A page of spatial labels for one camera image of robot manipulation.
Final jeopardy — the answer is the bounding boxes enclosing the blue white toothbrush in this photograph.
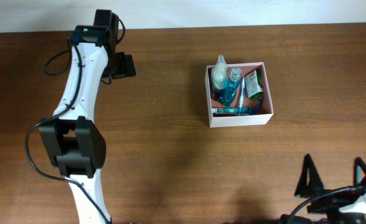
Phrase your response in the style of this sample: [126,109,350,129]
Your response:
[238,77,245,116]

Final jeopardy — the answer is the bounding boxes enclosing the pink cardboard box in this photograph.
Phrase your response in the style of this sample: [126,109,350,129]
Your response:
[205,62,274,128]

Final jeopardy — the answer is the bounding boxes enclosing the green Dettol soap box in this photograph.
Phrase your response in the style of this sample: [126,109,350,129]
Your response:
[245,70,264,100]

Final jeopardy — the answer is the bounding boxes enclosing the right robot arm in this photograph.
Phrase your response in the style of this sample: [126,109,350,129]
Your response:
[278,154,366,224]

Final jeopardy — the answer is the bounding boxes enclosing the blue disposable razor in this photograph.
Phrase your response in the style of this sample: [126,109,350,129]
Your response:
[251,97,264,115]

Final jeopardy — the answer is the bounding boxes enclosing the red green toothpaste tube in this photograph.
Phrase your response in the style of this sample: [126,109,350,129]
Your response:
[212,106,252,116]

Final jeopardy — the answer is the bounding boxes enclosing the teal mouthwash bottle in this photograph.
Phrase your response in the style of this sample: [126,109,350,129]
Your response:
[221,67,242,106]

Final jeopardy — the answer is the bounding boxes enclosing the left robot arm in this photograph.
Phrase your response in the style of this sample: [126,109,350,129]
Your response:
[34,9,136,223]

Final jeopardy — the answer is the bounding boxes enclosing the foam soap pump bottle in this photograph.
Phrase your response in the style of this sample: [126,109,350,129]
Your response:
[210,55,228,101]

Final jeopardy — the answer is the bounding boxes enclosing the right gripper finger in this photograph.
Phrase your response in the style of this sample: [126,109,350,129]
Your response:
[354,157,366,186]
[294,154,324,198]

